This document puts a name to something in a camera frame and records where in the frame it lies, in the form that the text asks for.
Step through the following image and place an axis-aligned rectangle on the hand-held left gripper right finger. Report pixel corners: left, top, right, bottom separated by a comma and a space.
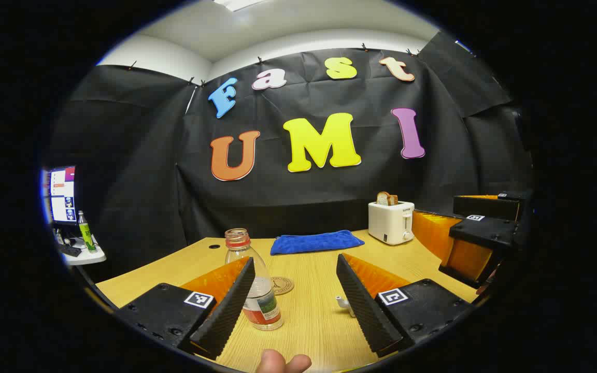
336, 253, 473, 359

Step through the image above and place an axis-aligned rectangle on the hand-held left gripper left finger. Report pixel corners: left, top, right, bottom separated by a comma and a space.
116, 256, 256, 360

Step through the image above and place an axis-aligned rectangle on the clear plastic water bottle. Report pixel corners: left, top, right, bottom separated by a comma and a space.
224, 228, 285, 331

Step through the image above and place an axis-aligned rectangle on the round wooden coaster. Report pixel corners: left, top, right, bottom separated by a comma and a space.
270, 276, 295, 296

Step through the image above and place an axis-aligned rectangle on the green drink bottle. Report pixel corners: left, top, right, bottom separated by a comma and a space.
78, 210, 97, 253

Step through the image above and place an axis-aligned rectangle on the blue towel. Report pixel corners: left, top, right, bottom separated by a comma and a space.
270, 230, 365, 256

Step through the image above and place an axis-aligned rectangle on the white toaster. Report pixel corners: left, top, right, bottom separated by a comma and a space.
367, 201, 416, 246

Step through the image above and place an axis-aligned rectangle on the white side table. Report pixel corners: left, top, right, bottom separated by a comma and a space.
58, 236, 107, 266

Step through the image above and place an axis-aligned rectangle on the computer monitor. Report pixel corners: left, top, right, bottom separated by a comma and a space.
45, 166, 77, 226

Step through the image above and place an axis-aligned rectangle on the ceiling light panel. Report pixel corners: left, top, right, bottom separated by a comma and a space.
213, 0, 268, 12

